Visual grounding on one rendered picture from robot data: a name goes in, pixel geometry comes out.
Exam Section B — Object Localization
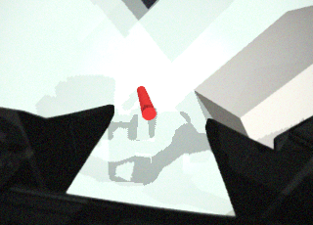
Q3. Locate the red peg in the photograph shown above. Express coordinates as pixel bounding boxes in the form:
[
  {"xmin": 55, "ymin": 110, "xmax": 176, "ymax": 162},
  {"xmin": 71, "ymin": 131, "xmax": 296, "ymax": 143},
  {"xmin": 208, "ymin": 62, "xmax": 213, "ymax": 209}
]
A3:
[{"xmin": 137, "ymin": 86, "xmax": 157, "ymax": 120}]

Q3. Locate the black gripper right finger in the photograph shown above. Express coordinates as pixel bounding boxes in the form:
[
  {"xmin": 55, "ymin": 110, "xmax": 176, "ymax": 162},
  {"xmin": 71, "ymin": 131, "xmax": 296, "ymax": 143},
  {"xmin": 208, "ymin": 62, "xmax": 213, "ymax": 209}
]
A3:
[{"xmin": 205, "ymin": 118, "xmax": 313, "ymax": 219}]

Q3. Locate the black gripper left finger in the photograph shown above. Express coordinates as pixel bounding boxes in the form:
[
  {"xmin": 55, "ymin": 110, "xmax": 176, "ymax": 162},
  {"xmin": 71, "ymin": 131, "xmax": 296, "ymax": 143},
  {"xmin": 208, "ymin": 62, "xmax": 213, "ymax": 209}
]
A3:
[{"xmin": 0, "ymin": 104, "xmax": 114, "ymax": 193}]

